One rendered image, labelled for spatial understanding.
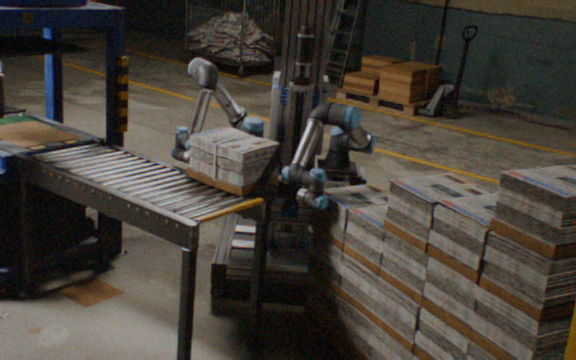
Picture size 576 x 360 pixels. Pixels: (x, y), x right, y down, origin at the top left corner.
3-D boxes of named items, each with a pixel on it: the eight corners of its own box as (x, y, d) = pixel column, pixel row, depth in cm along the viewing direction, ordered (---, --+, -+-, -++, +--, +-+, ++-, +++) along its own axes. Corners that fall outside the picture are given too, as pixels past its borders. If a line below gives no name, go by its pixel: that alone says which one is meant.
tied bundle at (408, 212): (447, 220, 350) (455, 173, 343) (493, 244, 326) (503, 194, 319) (382, 229, 332) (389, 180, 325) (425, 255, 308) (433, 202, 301)
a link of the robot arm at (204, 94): (227, 68, 396) (201, 155, 405) (219, 64, 405) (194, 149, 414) (208, 62, 390) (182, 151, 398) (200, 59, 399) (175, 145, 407)
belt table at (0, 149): (105, 153, 450) (105, 137, 447) (4, 173, 401) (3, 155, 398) (35, 128, 491) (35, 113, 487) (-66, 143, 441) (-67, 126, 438)
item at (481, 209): (505, 194, 320) (505, 192, 319) (559, 218, 296) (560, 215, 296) (437, 202, 302) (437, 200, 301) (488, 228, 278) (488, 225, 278)
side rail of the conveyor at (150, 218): (198, 248, 332) (200, 223, 328) (189, 251, 328) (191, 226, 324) (22, 173, 409) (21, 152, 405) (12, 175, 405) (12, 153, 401)
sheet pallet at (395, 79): (442, 108, 1017) (449, 67, 1000) (412, 116, 955) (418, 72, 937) (368, 92, 1087) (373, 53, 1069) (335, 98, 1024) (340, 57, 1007)
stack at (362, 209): (358, 321, 422) (375, 182, 397) (515, 450, 327) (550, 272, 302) (299, 333, 403) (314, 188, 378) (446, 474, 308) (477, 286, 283)
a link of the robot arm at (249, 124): (247, 144, 415) (249, 121, 411) (237, 138, 426) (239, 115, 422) (266, 143, 421) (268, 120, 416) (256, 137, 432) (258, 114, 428)
